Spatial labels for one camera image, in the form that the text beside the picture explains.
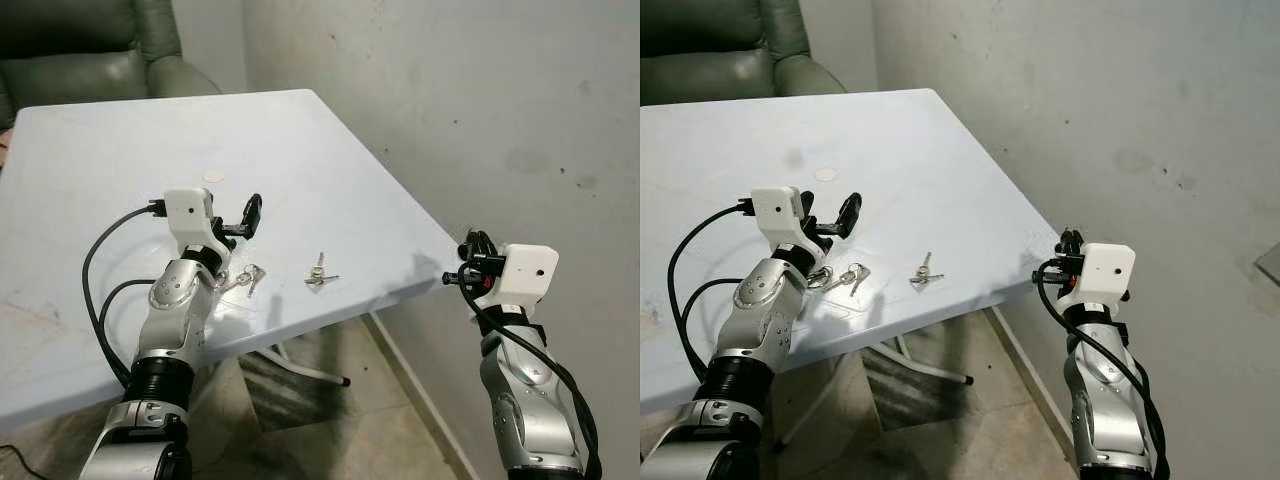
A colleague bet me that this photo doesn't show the small silver key bunch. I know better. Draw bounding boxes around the small silver key bunch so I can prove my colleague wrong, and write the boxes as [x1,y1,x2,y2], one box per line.
[304,251,342,292]
[907,250,947,292]

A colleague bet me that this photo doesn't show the white plastic table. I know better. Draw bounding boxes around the white plastic table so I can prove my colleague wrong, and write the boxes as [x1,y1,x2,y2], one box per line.
[0,88,463,433]
[640,87,1062,451]

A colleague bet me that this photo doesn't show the green leather armchair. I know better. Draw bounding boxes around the green leather armchair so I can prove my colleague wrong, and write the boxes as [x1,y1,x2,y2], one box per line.
[640,0,847,107]
[0,0,222,132]

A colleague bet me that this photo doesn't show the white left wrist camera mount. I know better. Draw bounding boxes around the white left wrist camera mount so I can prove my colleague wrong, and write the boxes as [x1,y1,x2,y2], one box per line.
[163,187,224,264]
[750,186,814,264]

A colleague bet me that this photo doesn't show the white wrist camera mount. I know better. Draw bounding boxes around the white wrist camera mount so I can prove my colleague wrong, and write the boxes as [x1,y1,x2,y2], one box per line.
[750,186,814,264]
[488,243,560,309]
[1076,242,1137,307]
[163,187,224,264]

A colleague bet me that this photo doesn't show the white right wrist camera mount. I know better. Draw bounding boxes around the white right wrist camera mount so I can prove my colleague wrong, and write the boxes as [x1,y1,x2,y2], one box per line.
[1076,242,1137,307]
[488,243,560,309]

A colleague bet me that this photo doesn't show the silver keys with large ring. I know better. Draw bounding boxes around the silver keys with large ring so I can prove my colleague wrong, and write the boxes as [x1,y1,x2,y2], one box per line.
[214,263,269,299]
[808,262,872,299]

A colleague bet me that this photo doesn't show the short black left arm cable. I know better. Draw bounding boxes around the short black left arm cable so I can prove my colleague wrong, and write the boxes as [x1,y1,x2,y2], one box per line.
[683,277,747,347]
[97,279,159,347]

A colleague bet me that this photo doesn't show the long black left arm cable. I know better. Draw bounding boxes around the long black left arm cable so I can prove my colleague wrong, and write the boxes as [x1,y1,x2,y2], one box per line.
[666,202,754,387]
[81,203,167,389]

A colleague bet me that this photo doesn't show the thin black floor cable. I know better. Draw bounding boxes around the thin black floor cable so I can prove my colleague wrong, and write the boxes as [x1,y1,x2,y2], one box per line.
[0,444,49,480]

